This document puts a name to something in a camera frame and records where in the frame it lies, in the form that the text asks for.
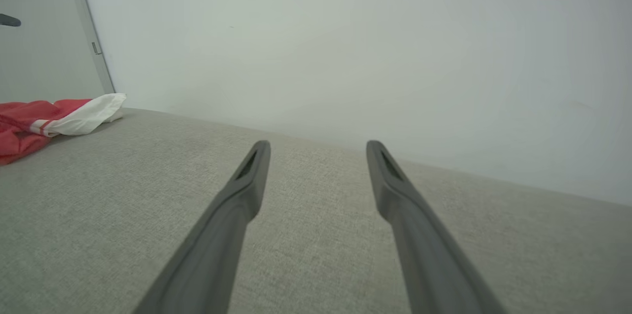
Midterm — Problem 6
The pale grey door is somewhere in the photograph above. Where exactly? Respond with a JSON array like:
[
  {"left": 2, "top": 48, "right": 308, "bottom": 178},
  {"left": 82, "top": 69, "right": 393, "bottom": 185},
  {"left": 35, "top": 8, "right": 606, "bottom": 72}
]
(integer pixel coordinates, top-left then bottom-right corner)
[{"left": 0, "top": 0, "right": 107, "bottom": 105}]

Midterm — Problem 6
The grey door frame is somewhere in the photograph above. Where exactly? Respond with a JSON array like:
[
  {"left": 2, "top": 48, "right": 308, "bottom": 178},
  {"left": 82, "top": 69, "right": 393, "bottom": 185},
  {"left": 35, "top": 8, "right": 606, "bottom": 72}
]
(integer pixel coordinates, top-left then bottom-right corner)
[{"left": 63, "top": 0, "right": 117, "bottom": 95}]

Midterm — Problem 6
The red and white garment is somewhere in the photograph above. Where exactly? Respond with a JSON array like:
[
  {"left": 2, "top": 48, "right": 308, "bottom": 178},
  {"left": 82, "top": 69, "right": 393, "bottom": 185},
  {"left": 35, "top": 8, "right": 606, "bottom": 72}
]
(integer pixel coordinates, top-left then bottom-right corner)
[{"left": 0, "top": 93, "right": 127, "bottom": 165}]

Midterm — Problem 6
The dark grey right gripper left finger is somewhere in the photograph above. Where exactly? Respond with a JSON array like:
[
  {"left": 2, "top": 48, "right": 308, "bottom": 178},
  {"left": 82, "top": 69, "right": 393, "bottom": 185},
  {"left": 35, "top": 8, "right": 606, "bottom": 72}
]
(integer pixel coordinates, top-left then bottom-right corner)
[{"left": 132, "top": 140, "right": 272, "bottom": 314}]

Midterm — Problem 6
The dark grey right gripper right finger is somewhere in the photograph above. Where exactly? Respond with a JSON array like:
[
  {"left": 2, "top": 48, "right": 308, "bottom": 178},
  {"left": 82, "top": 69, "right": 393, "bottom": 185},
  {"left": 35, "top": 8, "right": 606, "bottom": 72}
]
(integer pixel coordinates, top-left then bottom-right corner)
[{"left": 365, "top": 140, "right": 507, "bottom": 314}]

